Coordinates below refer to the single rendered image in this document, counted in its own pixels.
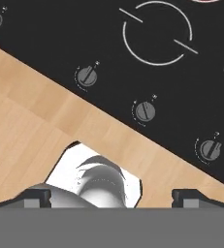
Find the white and grey round thing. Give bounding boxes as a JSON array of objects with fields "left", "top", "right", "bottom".
[{"left": 45, "top": 140, "right": 144, "bottom": 209}]

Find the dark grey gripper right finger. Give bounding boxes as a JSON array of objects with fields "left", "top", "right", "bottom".
[{"left": 171, "top": 188, "right": 224, "bottom": 209}]

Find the black glass hob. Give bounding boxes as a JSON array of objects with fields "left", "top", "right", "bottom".
[{"left": 0, "top": 0, "right": 224, "bottom": 192}]

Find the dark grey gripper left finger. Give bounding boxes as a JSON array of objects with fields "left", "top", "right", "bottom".
[{"left": 0, "top": 187, "right": 52, "bottom": 209}]

